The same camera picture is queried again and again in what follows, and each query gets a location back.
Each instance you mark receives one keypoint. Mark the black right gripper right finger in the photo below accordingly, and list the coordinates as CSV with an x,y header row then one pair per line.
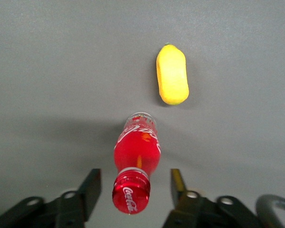
x,y
180,204

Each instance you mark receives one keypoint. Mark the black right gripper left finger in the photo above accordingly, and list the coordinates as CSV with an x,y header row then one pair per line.
x,y
88,194

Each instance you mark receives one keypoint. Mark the red coke bottle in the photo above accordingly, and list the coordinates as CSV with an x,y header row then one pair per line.
x,y
137,152

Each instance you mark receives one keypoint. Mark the yellow toy fruit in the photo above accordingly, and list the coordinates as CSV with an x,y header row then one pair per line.
x,y
173,76

